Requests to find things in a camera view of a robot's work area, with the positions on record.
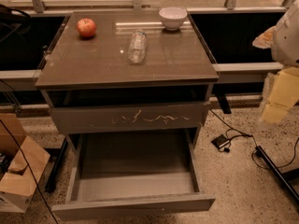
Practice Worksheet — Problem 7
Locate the thin black cable left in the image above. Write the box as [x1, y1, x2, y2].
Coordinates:
[0, 119, 60, 224]

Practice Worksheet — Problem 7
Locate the red apple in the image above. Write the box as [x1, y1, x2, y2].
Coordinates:
[77, 19, 96, 38]

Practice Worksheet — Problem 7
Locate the scratched grey upper drawer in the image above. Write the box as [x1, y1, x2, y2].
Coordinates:
[50, 102, 209, 134]

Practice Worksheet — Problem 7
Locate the black power adapter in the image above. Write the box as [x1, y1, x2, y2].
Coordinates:
[211, 134, 230, 149]

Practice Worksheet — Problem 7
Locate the clear plastic water bottle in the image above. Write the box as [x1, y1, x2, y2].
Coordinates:
[127, 30, 148, 63]

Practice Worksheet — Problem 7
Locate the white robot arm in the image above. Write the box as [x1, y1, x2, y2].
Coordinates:
[252, 0, 299, 127]

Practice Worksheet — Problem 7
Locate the black bag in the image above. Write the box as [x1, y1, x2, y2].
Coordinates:
[0, 5, 31, 34]

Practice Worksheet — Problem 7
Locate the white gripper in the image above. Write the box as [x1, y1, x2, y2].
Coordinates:
[257, 67, 299, 130]

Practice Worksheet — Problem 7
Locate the black metal floor bar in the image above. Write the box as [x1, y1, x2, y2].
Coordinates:
[255, 146, 299, 205]

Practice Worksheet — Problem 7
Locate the black table leg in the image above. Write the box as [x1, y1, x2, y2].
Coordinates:
[45, 139, 68, 193]

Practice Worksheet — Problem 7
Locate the brown cardboard box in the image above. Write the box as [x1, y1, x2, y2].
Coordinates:
[0, 114, 50, 213]

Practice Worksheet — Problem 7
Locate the grey drawer cabinet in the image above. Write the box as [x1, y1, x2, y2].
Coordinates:
[36, 10, 218, 147]

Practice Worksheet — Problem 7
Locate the black floor cable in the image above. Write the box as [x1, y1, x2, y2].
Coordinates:
[209, 108, 299, 170]

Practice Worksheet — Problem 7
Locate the white ceramic bowl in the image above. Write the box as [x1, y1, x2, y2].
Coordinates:
[159, 7, 188, 31]

